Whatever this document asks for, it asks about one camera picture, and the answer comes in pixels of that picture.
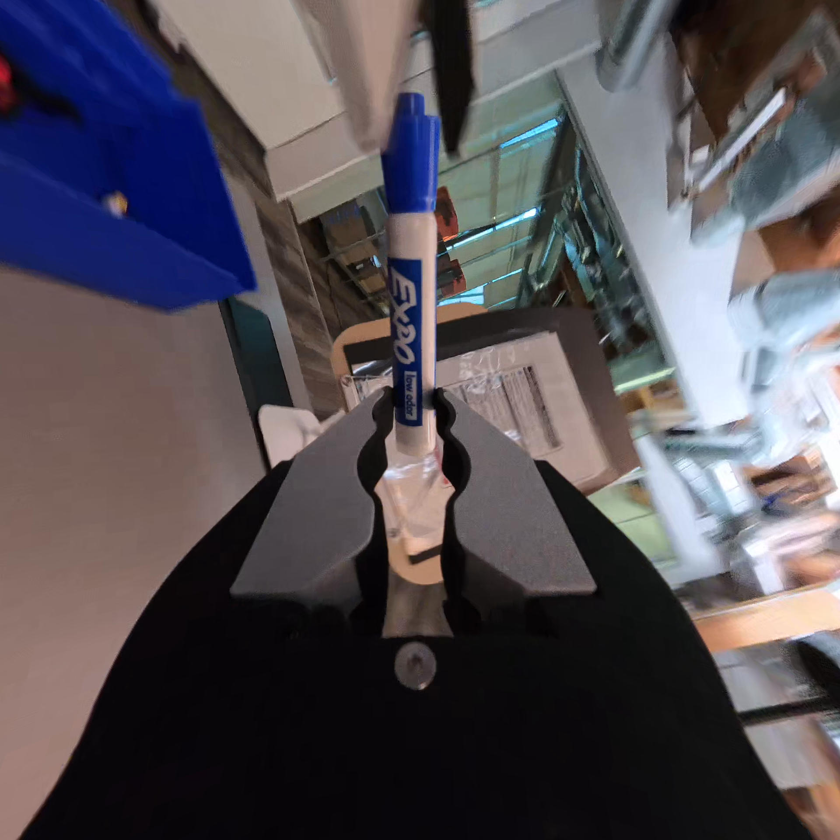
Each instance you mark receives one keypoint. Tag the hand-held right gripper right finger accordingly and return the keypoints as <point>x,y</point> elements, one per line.
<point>518,525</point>

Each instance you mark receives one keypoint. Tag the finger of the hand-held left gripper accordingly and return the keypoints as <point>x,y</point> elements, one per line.
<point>453,65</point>
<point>367,59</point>

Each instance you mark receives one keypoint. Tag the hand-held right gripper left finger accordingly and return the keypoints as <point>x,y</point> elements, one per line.
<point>308,525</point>

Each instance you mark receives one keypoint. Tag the blue and white marker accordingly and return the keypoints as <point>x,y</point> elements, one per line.
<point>412,295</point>

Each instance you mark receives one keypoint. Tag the blue plastic bin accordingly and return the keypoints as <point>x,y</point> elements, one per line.
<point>131,197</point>

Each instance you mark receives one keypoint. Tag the white plastic object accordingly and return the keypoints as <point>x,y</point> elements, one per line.
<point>289,433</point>

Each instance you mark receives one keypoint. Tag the clear plastic bag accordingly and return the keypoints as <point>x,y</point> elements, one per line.
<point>413,492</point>

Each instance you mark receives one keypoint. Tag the dark box with white label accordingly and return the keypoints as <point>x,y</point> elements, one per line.
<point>571,394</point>

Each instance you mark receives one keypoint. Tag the orange box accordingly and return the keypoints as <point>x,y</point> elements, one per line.
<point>447,213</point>
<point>454,277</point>

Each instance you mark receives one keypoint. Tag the cluttered storage shelf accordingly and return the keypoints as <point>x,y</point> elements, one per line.
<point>774,197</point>

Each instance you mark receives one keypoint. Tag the red plastic block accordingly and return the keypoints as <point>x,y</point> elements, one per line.
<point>5,85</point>

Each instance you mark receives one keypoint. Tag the dark wall panel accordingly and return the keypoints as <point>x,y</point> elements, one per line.
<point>259,354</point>

